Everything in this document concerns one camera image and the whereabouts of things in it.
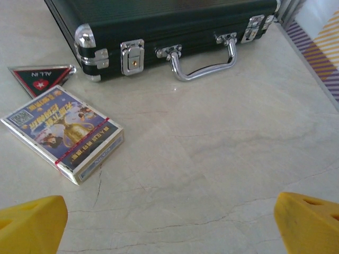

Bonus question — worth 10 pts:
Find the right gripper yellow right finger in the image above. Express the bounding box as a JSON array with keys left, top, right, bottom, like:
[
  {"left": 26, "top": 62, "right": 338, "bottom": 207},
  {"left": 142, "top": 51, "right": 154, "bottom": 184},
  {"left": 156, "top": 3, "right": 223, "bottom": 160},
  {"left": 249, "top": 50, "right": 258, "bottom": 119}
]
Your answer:
[{"left": 273, "top": 192, "right": 339, "bottom": 254}]

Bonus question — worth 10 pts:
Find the triangular all-in token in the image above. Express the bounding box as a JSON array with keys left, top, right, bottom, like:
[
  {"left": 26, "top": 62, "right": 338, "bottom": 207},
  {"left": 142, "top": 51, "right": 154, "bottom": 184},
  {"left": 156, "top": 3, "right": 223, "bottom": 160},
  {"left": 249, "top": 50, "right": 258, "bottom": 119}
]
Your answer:
[{"left": 6, "top": 63, "right": 78, "bottom": 99}]

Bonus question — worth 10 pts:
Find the black case with chrome handle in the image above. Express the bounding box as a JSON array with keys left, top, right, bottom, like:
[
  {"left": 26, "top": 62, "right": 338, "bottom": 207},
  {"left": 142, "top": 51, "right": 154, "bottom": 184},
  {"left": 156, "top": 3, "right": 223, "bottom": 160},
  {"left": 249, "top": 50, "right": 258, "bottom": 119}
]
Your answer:
[{"left": 43, "top": 0, "right": 282, "bottom": 83}]

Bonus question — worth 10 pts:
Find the aluminium frame post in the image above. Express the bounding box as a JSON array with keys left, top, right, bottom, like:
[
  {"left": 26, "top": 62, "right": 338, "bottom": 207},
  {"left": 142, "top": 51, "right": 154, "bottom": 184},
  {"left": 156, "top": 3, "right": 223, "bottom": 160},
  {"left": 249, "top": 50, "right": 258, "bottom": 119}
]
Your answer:
[{"left": 275, "top": 0, "right": 302, "bottom": 27}]

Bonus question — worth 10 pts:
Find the boxed playing card deck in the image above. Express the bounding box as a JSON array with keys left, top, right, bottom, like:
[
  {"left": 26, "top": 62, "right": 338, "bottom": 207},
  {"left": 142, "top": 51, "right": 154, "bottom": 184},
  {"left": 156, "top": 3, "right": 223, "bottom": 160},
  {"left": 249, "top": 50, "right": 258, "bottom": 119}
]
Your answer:
[{"left": 0, "top": 84, "right": 125, "bottom": 186}]

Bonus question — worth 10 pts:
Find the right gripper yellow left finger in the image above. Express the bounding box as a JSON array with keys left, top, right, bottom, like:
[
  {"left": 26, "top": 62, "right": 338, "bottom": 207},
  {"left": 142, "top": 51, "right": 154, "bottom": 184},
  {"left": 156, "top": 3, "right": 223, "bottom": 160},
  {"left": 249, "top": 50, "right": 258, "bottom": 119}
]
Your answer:
[{"left": 0, "top": 195, "right": 68, "bottom": 254}]

